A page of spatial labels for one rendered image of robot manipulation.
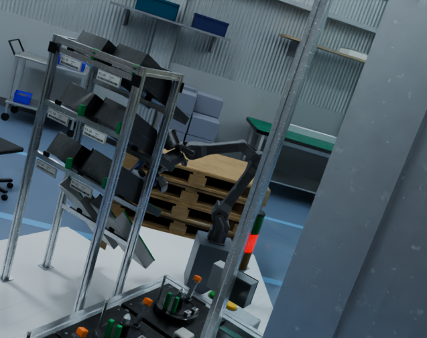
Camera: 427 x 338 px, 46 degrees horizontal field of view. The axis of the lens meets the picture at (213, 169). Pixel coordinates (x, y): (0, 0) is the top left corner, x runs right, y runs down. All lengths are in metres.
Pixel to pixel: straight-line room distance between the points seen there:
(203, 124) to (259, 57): 1.81
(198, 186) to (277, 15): 4.27
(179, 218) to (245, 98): 3.98
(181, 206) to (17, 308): 2.35
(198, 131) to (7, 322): 4.83
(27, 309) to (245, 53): 6.26
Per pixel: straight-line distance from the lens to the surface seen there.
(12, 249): 1.74
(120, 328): 1.35
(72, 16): 7.57
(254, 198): 1.21
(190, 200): 3.84
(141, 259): 1.72
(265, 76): 7.60
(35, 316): 1.65
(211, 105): 6.52
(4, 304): 1.68
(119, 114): 1.45
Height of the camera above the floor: 1.78
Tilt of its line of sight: 14 degrees down
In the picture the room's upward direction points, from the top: 18 degrees clockwise
